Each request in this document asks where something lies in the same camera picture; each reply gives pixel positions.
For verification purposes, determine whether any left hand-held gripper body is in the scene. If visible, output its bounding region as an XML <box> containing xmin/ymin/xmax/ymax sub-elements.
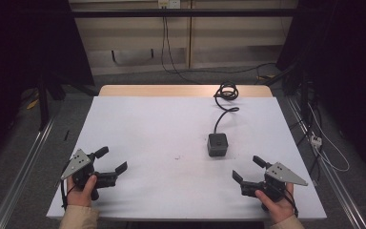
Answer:
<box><xmin>59</xmin><ymin>148</ymin><xmax>119</xmax><ymax>201</ymax></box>

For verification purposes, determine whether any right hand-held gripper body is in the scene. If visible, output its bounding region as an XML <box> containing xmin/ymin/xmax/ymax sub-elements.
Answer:
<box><xmin>239</xmin><ymin>161</ymin><xmax>309</xmax><ymax>212</ymax></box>

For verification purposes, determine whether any person's left hand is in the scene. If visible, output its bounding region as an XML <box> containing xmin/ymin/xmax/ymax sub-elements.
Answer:
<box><xmin>66</xmin><ymin>174</ymin><xmax>99</xmax><ymax>208</ymax></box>

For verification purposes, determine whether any person's right hand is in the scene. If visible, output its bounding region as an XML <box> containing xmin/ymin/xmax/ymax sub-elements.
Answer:
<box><xmin>254</xmin><ymin>182</ymin><xmax>297</xmax><ymax>225</ymax></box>

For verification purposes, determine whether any dark grey cube power socket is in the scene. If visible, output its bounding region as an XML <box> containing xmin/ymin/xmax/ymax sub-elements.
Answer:
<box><xmin>206</xmin><ymin>132</ymin><xmax>230</xmax><ymax>158</ymax></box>

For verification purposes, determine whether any white power strip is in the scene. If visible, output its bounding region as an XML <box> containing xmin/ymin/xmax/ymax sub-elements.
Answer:
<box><xmin>309</xmin><ymin>133</ymin><xmax>324</xmax><ymax>151</ymax></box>

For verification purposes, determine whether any white table cover sheet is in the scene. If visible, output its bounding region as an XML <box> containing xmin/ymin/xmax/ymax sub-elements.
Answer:
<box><xmin>46</xmin><ymin>94</ymin><xmax>328</xmax><ymax>221</ymax></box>

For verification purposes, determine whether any black metal stand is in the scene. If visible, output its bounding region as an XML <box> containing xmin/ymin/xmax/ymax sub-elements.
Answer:
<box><xmin>35</xmin><ymin>71</ymin><xmax>67</xmax><ymax>132</ymax></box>

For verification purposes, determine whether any black curtain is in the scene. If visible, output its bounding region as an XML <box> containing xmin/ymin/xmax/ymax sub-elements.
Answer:
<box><xmin>275</xmin><ymin>0</ymin><xmax>366</xmax><ymax>182</ymax></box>
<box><xmin>0</xmin><ymin>0</ymin><xmax>95</xmax><ymax>170</ymax></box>

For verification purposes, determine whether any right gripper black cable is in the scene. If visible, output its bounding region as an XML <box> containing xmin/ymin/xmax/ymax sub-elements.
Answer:
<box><xmin>271</xmin><ymin>184</ymin><xmax>299</xmax><ymax>219</ymax></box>

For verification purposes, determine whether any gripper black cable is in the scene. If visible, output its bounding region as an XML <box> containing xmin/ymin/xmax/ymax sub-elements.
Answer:
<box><xmin>271</xmin><ymin>184</ymin><xmax>299</xmax><ymax>219</ymax></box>
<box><xmin>59</xmin><ymin>158</ymin><xmax>77</xmax><ymax>212</ymax></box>

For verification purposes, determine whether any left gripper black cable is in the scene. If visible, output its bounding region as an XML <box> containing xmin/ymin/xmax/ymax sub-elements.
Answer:
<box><xmin>59</xmin><ymin>158</ymin><xmax>77</xmax><ymax>212</ymax></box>

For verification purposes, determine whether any aluminium floor rail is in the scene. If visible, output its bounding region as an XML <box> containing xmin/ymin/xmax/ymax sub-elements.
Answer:
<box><xmin>285</xmin><ymin>94</ymin><xmax>366</xmax><ymax>229</ymax></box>
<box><xmin>0</xmin><ymin>114</ymin><xmax>59</xmax><ymax>229</ymax></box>

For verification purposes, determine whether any black floor cable bundle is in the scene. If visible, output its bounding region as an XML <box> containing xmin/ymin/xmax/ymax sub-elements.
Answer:
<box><xmin>288</xmin><ymin>71</ymin><xmax>323</xmax><ymax>184</ymax></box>

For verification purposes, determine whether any white floor cable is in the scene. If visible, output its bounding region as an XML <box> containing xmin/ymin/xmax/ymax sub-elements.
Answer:
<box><xmin>307</xmin><ymin>102</ymin><xmax>351</xmax><ymax>174</ymax></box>

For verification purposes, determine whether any black coiled power cable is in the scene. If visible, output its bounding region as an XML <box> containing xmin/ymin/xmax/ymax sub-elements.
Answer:
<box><xmin>213</xmin><ymin>81</ymin><xmax>240</xmax><ymax>135</ymax></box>

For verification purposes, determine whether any black wall cable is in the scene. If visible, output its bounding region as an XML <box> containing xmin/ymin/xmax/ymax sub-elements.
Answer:
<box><xmin>159</xmin><ymin>16</ymin><xmax>279</xmax><ymax>85</ymax></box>

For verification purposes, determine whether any black horizontal frame bar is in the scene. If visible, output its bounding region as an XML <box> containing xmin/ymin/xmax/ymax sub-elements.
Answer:
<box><xmin>69</xmin><ymin>8</ymin><xmax>300</xmax><ymax>19</ymax></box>

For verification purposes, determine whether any white wall socket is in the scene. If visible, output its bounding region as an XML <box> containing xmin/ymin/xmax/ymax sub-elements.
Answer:
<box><xmin>157</xmin><ymin>0</ymin><xmax>182</xmax><ymax>10</ymax></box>

